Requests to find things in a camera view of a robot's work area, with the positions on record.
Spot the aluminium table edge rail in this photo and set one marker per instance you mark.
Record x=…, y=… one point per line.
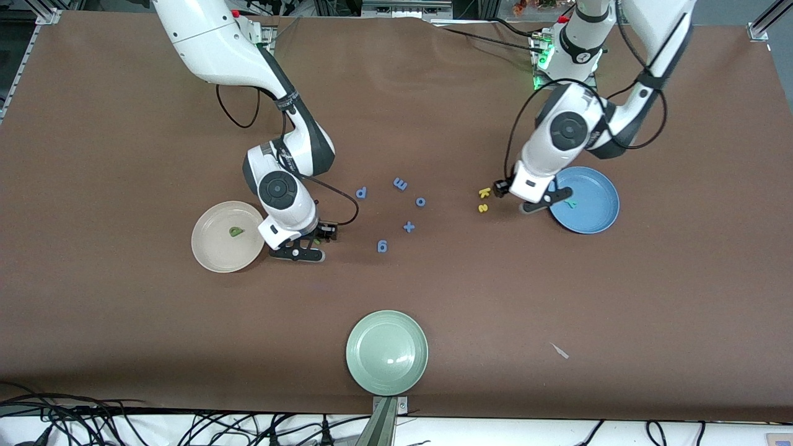
x=21, y=62

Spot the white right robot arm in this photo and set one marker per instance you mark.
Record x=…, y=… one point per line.
x=279, y=192

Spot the beige round plate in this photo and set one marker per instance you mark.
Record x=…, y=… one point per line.
x=220, y=244

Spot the green round plate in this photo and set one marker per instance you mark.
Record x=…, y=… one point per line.
x=387, y=353

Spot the aluminium corner bracket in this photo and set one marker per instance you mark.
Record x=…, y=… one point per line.
x=759, y=32
x=49, y=17

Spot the blue round plate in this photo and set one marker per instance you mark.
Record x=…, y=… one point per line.
x=595, y=204

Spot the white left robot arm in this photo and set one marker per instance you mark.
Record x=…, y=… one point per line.
x=567, y=133

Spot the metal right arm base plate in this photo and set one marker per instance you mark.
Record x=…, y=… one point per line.
x=267, y=37

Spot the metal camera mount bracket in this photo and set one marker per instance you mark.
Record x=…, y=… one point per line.
x=384, y=421

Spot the blue letter g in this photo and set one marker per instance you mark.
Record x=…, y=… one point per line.
x=382, y=247

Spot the brown table cover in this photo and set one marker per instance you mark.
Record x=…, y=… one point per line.
x=396, y=124

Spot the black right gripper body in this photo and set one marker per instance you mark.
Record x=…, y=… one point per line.
x=321, y=232

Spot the white paper scrap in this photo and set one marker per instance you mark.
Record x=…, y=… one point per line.
x=559, y=350

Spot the grey background equipment box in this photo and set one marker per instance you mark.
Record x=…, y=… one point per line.
x=406, y=7

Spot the blue letter m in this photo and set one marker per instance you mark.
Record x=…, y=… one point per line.
x=400, y=184

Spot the yellow letter k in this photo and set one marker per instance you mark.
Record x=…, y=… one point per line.
x=484, y=192

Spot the blue letter p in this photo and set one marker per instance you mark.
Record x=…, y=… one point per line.
x=365, y=191

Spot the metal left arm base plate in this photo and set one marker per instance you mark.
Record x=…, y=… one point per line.
x=540, y=83

